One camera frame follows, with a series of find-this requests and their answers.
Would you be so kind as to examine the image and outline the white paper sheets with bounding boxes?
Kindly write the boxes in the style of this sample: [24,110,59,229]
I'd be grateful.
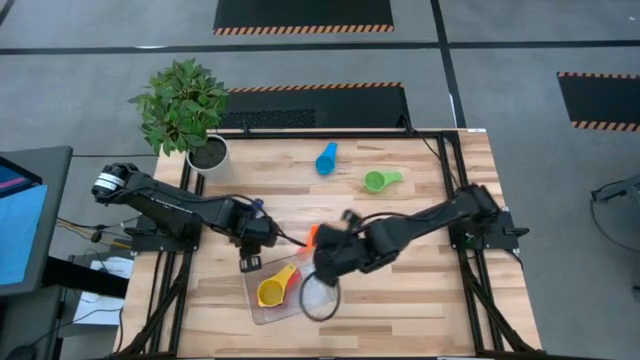
[72,257,135,326]

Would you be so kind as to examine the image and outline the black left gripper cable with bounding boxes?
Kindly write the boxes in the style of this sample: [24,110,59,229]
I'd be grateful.
[197,192,309,249]

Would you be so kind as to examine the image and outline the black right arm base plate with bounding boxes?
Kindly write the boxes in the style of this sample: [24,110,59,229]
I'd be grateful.
[449,209,530,251]

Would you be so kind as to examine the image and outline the yellow measuring cup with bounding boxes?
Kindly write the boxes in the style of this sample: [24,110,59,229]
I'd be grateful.
[256,263,299,308]

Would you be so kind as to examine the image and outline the yellow and black wire bundle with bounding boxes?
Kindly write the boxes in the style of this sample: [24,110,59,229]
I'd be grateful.
[55,215,132,250]

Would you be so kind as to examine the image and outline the green leafy plant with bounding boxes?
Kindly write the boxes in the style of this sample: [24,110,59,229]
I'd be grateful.
[127,57,230,157]

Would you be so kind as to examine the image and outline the cyan measuring cup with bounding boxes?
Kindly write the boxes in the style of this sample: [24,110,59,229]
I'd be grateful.
[314,142,339,177]

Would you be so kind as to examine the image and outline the black frame cable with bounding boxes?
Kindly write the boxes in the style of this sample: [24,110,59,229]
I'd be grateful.
[397,114,464,191]

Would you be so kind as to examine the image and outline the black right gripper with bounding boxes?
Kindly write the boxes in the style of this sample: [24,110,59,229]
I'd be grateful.
[310,222,374,287]

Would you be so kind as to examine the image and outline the green measuring cup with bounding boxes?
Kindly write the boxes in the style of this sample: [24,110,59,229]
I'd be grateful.
[362,169,404,195]

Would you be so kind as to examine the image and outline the black aluminium table frame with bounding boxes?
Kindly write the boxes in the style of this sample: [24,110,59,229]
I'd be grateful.
[117,128,539,359]

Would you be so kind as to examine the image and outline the white plant pot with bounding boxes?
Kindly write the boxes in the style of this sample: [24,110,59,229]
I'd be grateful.
[185,133,232,177]

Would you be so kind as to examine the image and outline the black stand cable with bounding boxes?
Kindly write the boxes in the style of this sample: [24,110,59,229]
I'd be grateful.
[589,197,640,256]

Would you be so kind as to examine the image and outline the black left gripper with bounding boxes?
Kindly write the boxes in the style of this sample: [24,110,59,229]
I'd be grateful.
[227,197,281,274]

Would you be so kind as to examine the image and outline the grey computer monitor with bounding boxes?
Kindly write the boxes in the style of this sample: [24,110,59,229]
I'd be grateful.
[0,144,75,299]

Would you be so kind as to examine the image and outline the black mat with hazard stripe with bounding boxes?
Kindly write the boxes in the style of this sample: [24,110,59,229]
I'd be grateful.
[217,81,412,130]
[212,0,395,36]
[556,71,640,134]

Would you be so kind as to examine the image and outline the black desk beam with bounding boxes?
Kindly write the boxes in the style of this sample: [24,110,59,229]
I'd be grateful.
[42,254,130,300]

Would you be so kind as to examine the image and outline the clear plastic bin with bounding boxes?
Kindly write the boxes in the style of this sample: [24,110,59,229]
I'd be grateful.
[242,249,342,326]

